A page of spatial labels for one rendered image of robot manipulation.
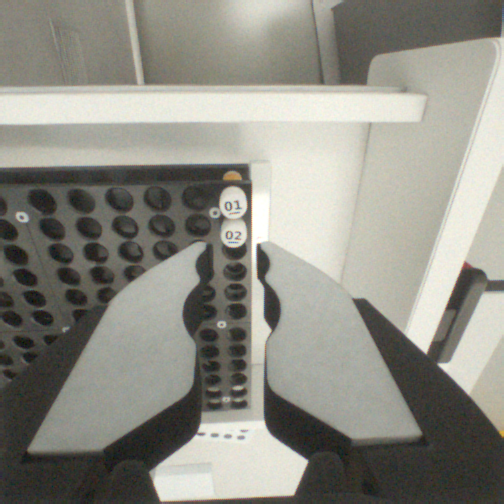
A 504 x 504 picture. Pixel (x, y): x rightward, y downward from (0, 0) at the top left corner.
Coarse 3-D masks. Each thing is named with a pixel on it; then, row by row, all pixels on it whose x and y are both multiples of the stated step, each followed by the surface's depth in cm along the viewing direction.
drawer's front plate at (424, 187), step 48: (432, 48) 13; (480, 48) 11; (432, 96) 13; (480, 96) 11; (384, 144) 18; (432, 144) 14; (480, 144) 11; (384, 192) 18; (432, 192) 14; (480, 192) 12; (384, 240) 18; (432, 240) 14; (384, 288) 18; (432, 288) 15; (432, 336) 16
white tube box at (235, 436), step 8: (200, 432) 43; (208, 432) 42; (216, 432) 42; (224, 432) 42; (232, 432) 42; (240, 432) 42; (248, 432) 43; (216, 440) 43; (224, 440) 43; (232, 440) 43; (240, 440) 43; (248, 440) 44
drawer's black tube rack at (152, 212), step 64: (0, 192) 14; (64, 192) 14; (128, 192) 14; (192, 192) 17; (0, 256) 15; (64, 256) 19; (128, 256) 16; (0, 320) 18; (64, 320) 18; (0, 384) 20
